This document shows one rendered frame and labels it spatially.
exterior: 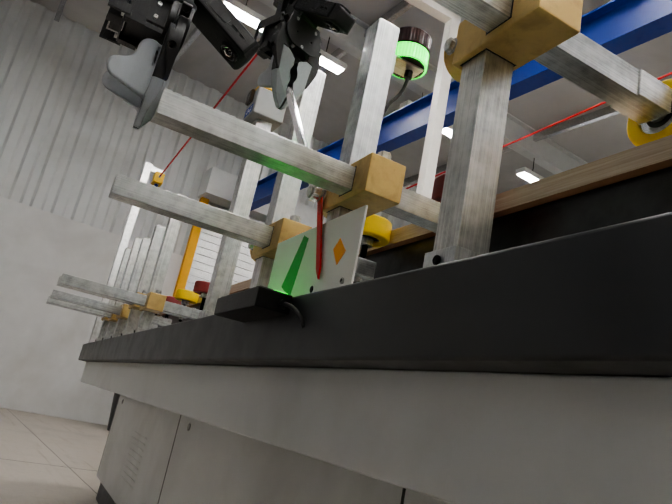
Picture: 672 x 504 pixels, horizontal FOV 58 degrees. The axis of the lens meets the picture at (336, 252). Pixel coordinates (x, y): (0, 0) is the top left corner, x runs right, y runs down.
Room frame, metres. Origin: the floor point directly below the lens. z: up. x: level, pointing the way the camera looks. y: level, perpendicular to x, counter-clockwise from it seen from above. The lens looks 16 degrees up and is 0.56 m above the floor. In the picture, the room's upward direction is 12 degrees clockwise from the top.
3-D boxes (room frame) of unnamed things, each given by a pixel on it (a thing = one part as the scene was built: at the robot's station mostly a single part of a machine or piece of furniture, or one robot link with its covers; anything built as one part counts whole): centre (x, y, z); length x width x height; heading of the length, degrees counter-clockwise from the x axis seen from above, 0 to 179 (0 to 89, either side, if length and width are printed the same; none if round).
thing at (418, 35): (0.75, -0.05, 1.10); 0.06 x 0.06 x 0.02
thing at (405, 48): (0.75, -0.05, 1.08); 0.06 x 0.06 x 0.02
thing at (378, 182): (0.72, -0.01, 0.85); 0.14 x 0.06 x 0.05; 25
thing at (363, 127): (0.73, 0.00, 0.87); 0.04 x 0.04 x 0.48; 25
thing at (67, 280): (1.81, 0.56, 0.80); 0.44 x 0.03 x 0.04; 115
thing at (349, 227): (0.75, 0.03, 0.75); 0.26 x 0.01 x 0.10; 25
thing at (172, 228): (1.87, 0.53, 0.93); 0.04 x 0.04 x 0.48; 25
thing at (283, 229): (0.94, 0.09, 0.82); 0.14 x 0.06 x 0.05; 25
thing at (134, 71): (0.56, 0.24, 0.86); 0.06 x 0.03 x 0.09; 115
